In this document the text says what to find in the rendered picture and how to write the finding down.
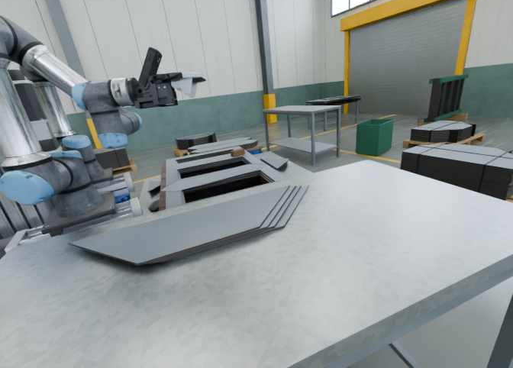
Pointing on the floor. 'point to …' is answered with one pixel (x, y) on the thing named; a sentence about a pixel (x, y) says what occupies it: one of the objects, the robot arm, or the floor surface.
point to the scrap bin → (374, 137)
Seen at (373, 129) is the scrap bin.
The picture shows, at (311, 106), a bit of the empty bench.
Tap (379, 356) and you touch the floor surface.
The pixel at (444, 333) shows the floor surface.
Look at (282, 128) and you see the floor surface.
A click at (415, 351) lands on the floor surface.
